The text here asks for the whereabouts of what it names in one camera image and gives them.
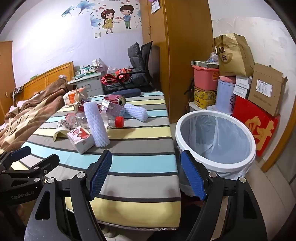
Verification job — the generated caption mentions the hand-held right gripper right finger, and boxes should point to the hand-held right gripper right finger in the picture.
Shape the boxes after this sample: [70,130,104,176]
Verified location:
[180,149,269,241]

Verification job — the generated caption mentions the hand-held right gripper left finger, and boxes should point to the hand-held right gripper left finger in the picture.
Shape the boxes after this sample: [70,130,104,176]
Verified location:
[23,149,113,241]

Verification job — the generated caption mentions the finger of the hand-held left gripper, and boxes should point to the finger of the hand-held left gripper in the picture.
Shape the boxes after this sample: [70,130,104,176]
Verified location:
[22,154,60,184]
[0,146,31,173]

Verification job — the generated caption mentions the white round bin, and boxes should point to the white round bin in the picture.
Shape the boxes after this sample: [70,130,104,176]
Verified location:
[175,111,257,179]

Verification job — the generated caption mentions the crushed beige paper cup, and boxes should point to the crushed beige paper cup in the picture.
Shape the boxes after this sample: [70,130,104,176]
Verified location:
[53,128,70,142]

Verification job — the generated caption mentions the red white drink carton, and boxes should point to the red white drink carton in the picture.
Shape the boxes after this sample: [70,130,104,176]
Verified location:
[67,126,95,155]

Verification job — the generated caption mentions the clear plastic bin liner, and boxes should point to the clear plastic bin liner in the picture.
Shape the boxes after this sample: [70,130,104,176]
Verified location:
[177,115,255,195]

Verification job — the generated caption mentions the long white foam net sleeve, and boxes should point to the long white foam net sleeve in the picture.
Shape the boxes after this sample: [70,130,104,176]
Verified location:
[84,101,110,147]

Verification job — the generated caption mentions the clear plastic bottle red cap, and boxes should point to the clear plastic bottle red cap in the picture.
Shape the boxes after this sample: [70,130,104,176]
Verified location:
[66,111,125,129]

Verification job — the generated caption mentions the purple drink carton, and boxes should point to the purple drink carton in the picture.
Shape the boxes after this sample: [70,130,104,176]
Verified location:
[100,101,126,117]

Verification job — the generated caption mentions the red cartoon can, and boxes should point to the red cartoon can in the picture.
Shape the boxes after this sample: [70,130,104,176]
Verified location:
[77,98,93,112]
[103,94,126,107]

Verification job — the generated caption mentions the short white foam net sleeve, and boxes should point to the short white foam net sleeve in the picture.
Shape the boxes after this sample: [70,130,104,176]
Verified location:
[124,103,148,123]

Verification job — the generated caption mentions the brown blanket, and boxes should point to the brown blanket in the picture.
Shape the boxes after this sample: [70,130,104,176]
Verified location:
[0,79,77,153]

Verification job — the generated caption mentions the striped tablecloth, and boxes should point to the striped tablecloth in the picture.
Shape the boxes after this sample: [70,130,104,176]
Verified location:
[0,91,182,230]

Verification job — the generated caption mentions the clear storage box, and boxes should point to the clear storage box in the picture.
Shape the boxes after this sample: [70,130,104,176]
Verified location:
[189,101,216,114]

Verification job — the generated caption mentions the orange white box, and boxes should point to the orange white box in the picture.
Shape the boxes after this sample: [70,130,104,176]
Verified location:
[63,88,88,107]

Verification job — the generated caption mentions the yellow patterned box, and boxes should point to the yellow patterned box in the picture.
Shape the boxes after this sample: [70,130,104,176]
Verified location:
[193,86,218,109]

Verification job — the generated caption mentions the red gift box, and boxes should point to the red gift box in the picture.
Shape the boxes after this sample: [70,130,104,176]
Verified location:
[232,95,281,157]

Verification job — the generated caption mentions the pale blue cylinder container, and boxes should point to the pale blue cylinder container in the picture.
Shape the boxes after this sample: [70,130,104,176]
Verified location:
[216,79,236,114]

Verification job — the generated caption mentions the wooden door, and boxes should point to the wooden door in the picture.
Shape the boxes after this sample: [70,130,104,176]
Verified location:
[0,41,13,102]

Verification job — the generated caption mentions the wooden headboard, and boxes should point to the wooden headboard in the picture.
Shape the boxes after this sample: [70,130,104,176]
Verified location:
[13,61,74,102]

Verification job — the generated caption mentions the dark blue glasses case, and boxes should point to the dark blue glasses case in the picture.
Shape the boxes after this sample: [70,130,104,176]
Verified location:
[120,89,142,98]

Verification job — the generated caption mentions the grey nightstand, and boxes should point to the grey nightstand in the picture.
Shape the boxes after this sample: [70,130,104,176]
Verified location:
[68,71,103,98]

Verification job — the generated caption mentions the red patterned bag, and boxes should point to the red patterned bag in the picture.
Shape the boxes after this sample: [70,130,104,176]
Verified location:
[101,68,132,86]

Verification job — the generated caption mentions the pink storage bin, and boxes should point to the pink storage bin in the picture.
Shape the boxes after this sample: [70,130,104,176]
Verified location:
[192,65,220,90]

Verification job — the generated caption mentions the pile of small boxes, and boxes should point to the pile of small boxes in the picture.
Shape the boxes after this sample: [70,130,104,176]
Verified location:
[74,59,102,76]

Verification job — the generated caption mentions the open cardboard box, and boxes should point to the open cardboard box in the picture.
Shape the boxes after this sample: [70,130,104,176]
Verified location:
[248,63,288,117]

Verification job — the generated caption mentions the flat patterned box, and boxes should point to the flat patterned box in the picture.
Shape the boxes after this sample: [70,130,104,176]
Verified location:
[191,60,219,69]

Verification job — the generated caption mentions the wooden wardrobe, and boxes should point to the wooden wardrobe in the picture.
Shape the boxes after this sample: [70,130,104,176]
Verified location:
[140,0,213,124]

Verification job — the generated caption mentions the grey cushion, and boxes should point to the grey cushion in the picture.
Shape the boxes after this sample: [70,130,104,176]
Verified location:
[128,43,148,70]

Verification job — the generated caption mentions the brown paper bag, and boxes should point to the brown paper bag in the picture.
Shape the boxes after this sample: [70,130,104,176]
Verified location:
[213,33,255,77]

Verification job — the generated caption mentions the black office chair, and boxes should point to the black office chair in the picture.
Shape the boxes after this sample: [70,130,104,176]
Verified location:
[116,41,160,92]

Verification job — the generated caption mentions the wooden door frame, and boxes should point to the wooden door frame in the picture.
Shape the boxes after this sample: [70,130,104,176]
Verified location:
[261,88,296,173]

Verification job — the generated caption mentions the cartoon couple wall sticker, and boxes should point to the cartoon couple wall sticker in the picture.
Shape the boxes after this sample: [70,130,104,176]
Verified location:
[61,0,141,35]

